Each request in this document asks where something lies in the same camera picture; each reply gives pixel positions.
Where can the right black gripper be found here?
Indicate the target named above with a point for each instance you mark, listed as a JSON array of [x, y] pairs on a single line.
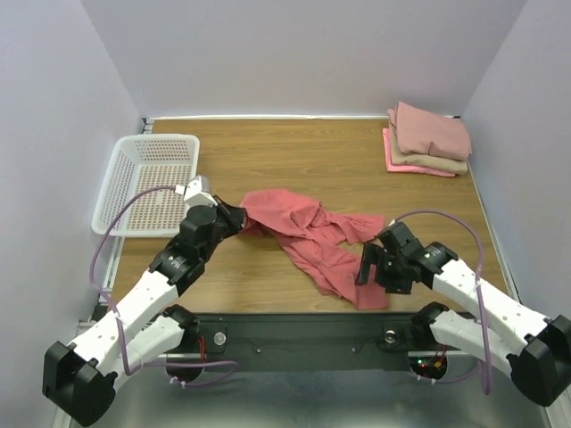
[[380, 261]]

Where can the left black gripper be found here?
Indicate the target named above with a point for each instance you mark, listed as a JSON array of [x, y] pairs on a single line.
[[234, 216]]

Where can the red t-shirt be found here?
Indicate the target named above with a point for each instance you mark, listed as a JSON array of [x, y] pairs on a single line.
[[311, 236]]

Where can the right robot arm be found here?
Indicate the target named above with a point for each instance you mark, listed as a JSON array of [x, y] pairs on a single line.
[[482, 307]]

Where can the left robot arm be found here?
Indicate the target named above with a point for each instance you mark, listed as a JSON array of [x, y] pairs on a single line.
[[134, 303]]

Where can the folded tan shirt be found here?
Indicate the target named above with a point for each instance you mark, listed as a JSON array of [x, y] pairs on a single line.
[[458, 168]]

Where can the white perforated plastic basket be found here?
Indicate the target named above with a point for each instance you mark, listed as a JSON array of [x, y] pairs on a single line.
[[139, 163]]

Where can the folded bright pink shirt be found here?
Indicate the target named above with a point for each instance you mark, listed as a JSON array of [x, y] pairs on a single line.
[[390, 167]]

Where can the folded dusty pink shirt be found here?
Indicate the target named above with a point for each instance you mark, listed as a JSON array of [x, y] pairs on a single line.
[[424, 132]]

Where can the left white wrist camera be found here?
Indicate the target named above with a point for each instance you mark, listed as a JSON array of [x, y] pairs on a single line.
[[196, 192]]

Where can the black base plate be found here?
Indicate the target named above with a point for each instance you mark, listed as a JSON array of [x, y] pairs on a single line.
[[313, 341]]

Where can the aluminium frame rail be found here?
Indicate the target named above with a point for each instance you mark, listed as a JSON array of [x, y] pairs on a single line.
[[187, 366]]

